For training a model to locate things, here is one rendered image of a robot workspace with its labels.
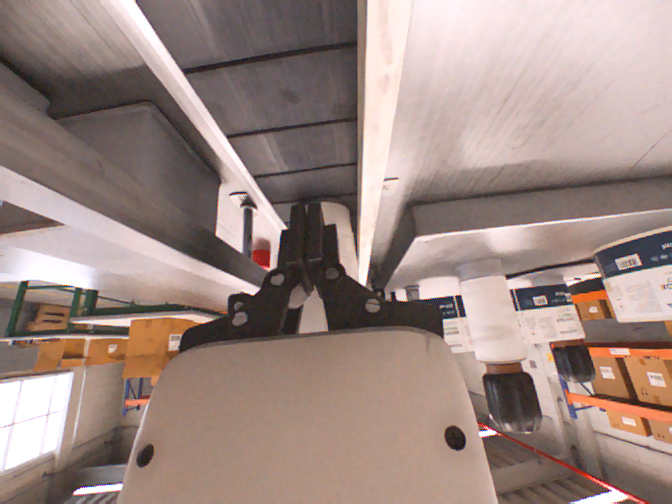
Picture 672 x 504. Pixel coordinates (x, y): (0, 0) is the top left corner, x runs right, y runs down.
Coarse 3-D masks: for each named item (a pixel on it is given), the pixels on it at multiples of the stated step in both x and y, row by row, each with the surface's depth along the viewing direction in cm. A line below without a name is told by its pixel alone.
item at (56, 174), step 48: (0, 96) 4; (0, 144) 4; (48, 144) 4; (0, 192) 4; (48, 192) 4; (96, 192) 5; (144, 192) 6; (144, 240) 7; (192, 240) 8; (240, 288) 13
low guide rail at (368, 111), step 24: (360, 0) 7; (384, 0) 6; (408, 0) 6; (360, 24) 7; (384, 24) 6; (408, 24) 6; (360, 48) 8; (384, 48) 7; (360, 72) 9; (384, 72) 8; (360, 96) 9; (384, 96) 8; (360, 120) 10; (384, 120) 9; (360, 144) 12; (384, 144) 11; (360, 168) 13; (384, 168) 12; (360, 192) 15; (360, 216) 17; (360, 240) 21; (360, 264) 29
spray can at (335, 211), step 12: (324, 204) 20; (336, 204) 21; (324, 216) 20; (336, 216) 20; (348, 216) 22; (348, 228) 21; (348, 240) 20; (348, 252) 20; (348, 264) 19; (312, 300) 18; (312, 312) 18; (324, 312) 18; (300, 324) 19; (312, 324) 18; (324, 324) 17
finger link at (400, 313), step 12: (384, 300) 10; (396, 300) 10; (396, 312) 10; (408, 312) 10; (420, 312) 10; (432, 312) 10; (384, 324) 10; (396, 324) 10; (408, 324) 9; (420, 324) 9; (432, 324) 9
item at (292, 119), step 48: (144, 0) 8; (192, 0) 8; (240, 0) 8; (288, 0) 8; (336, 0) 8; (192, 48) 9; (240, 48) 10; (288, 48) 10; (336, 48) 10; (240, 96) 12; (288, 96) 12; (336, 96) 12; (240, 144) 14; (288, 144) 15; (336, 144) 15; (288, 192) 20; (336, 192) 20
